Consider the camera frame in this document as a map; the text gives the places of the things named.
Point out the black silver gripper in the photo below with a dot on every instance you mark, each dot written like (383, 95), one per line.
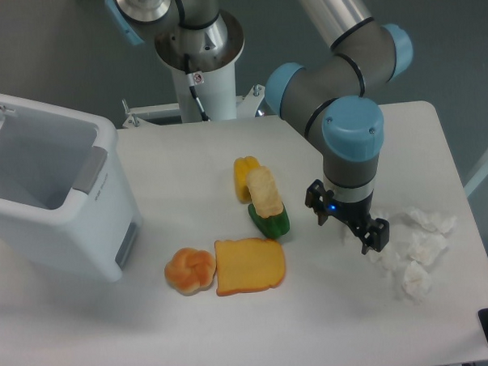
(352, 207)

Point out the crumpled white tissue middle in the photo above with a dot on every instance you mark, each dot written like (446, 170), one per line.
(425, 247)

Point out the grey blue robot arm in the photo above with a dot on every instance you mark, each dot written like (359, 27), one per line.
(327, 106)

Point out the green bell pepper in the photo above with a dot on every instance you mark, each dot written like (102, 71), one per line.
(272, 227)

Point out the crumpled white tissue bottom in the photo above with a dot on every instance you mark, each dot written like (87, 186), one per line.
(412, 282)

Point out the square toast bread slice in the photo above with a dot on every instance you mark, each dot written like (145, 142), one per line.
(248, 265)

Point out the crumpled white tissue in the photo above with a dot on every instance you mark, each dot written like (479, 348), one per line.
(412, 282)
(436, 222)
(425, 247)

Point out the crumpled white tissue top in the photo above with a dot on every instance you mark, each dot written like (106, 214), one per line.
(436, 222)

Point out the yellow bell pepper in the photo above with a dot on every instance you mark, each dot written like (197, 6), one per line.
(242, 166)

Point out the white open trash bin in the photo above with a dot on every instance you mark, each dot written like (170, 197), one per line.
(65, 201)

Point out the round knotted bread roll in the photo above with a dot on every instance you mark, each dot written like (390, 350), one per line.
(190, 270)

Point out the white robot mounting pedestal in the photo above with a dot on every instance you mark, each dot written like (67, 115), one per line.
(203, 67)

